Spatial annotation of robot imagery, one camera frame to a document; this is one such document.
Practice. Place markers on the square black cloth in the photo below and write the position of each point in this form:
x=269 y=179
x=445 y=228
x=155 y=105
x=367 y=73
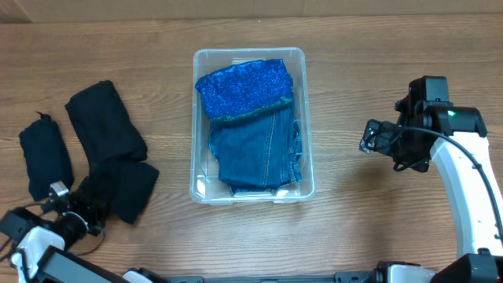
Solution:
x=120 y=188

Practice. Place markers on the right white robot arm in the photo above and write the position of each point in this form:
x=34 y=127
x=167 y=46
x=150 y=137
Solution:
x=431 y=130

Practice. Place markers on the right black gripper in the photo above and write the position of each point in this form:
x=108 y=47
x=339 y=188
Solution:
x=420 y=163

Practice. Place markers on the sparkly blue cloth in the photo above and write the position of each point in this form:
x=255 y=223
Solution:
x=245 y=90

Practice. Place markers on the small black folded cloth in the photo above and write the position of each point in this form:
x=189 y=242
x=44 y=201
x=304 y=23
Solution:
x=47 y=158

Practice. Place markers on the clear plastic storage bin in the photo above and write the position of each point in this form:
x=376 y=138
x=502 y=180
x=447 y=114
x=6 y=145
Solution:
x=205 y=188

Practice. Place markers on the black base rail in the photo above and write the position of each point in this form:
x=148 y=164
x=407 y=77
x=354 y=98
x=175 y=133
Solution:
x=251 y=278

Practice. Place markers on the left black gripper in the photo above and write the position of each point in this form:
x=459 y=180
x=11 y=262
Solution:
x=92 y=207

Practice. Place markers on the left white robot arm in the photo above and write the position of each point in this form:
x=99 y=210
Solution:
x=40 y=247

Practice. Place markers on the long black folded cloth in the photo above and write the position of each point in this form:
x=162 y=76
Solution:
x=103 y=125

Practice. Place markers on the blue denim jeans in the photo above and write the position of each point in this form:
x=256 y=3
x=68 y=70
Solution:
x=258 y=154

